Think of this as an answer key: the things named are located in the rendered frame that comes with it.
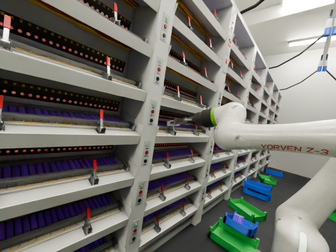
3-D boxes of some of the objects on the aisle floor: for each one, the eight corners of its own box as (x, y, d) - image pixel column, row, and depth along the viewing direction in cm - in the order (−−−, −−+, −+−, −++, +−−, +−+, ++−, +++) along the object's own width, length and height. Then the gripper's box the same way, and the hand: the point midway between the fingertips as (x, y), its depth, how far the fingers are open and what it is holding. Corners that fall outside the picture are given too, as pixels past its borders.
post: (200, 221, 135) (237, 8, 125) (194, 226, 128) (233, 0, 118) (182, 209, 148) (214, 16, 138) (176, 213, 141) (209, 9, 131)
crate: (232, 219, 145) (235, 210, 146) (256, 232, 132) (259, 222, 133) (222, 222, 123) (225, 212, 125) (249, 238, 110) (252, 226, 111)
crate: (265, 220, 152) (267, 212, 151) (251, 223, 144) (253, 215, 143) (240, 203, 179) (242, 196, 179) (227, 204, 171) (229, 197, 171)
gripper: (196, 125, 72) (160, 129, 88) (211, 126, 84) (177, 130, 99) (195, 109, 73) (159, 116, 88) (210, 113, 85) (176, 119, 100)
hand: (173, 123), depth 92 cm, fingers open, 3 cm apart
